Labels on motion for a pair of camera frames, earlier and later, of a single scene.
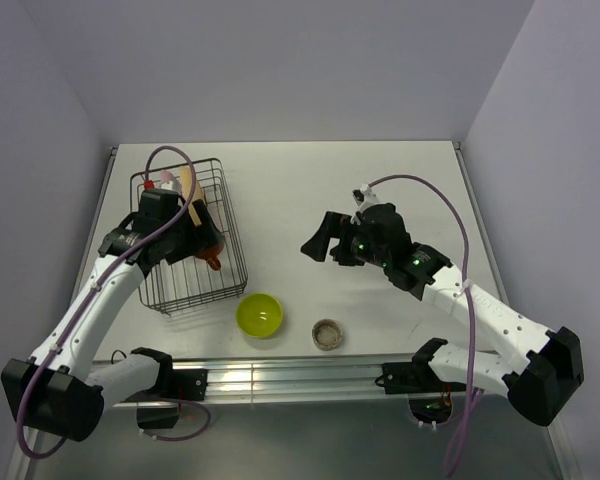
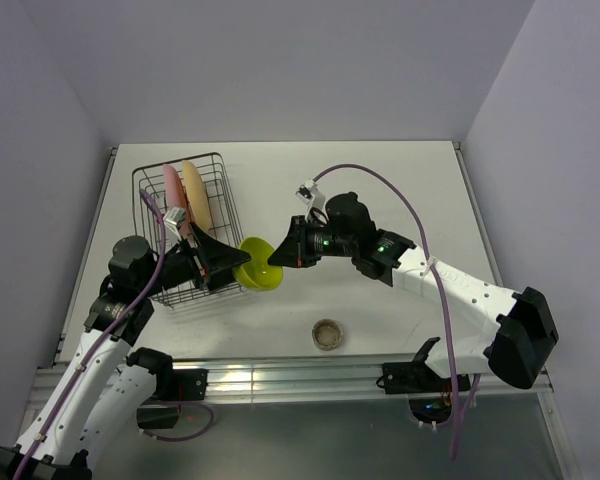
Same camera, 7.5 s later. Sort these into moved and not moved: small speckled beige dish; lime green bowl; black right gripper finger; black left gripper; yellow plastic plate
Moved: black right gripper finger; lime green bowl; black left gripper
Not moved: small speckled beige dish; yellow plastic plate
